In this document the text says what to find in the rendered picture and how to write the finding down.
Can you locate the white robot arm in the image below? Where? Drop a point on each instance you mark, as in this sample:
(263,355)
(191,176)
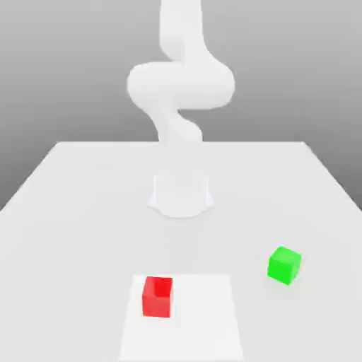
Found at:
(181,84)

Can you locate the small red cube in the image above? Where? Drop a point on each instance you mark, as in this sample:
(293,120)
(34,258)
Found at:
(157,302)

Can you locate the small green cube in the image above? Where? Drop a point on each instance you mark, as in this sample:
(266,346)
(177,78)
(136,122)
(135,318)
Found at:
(282,267)

